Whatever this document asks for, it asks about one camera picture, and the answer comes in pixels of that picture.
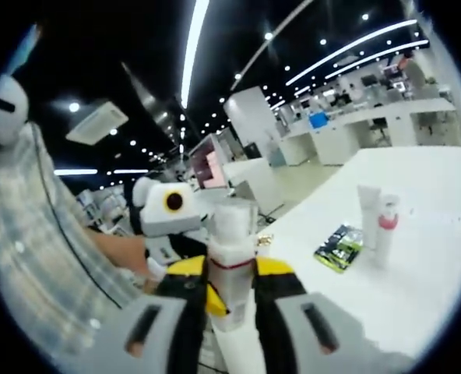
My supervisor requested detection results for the blue box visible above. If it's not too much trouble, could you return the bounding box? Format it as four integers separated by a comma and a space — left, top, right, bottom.
308, 112, 329, 130

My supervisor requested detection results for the black office chair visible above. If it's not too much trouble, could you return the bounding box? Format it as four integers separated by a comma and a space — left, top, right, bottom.
369, 118, 390, 146

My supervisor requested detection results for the white red-collar skincare bottle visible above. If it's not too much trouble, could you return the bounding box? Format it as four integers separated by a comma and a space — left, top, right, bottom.
375, 192, 403, 268

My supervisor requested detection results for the green skincare sachet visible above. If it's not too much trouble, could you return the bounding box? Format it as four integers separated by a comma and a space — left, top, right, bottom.
313, 224, 364, 274

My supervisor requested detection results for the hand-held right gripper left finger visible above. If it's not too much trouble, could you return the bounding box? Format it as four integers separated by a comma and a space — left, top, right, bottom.
92, 255, 209, 374

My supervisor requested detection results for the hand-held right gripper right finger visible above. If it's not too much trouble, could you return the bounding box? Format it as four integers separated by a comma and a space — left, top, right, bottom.
252, 256, 378, 374

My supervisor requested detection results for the ceiling air conditioner unit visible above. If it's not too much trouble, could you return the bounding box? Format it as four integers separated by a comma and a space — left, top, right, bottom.
65, 100, 131, 146

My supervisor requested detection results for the black worn device cable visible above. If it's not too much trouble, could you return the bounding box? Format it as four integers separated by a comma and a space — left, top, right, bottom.
33, 130, 121, 309

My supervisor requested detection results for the white worn chest device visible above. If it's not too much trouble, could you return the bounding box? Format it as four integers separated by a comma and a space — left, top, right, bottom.
0, 73, 30, 148

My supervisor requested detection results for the long white office desk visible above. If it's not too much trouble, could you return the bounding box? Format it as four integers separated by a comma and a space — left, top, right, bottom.
279, 97, 460, 168

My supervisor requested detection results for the person in plaid shirt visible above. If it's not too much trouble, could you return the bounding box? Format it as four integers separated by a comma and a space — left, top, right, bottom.
0, 124, 150, 351

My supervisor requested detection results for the white low desk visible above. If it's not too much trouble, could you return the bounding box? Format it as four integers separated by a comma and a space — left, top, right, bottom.
222, 157, 287, 216

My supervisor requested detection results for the pink display board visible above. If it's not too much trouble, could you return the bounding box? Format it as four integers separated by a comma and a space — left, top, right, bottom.
188, 136, 231, 191

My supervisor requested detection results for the long ceiling light strip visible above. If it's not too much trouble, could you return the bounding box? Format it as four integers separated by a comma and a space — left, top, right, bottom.
179, 0, 211, 111

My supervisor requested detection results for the small clear-cap skincare bottle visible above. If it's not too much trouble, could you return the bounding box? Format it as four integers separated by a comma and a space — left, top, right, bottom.
206, 197, 261, 333

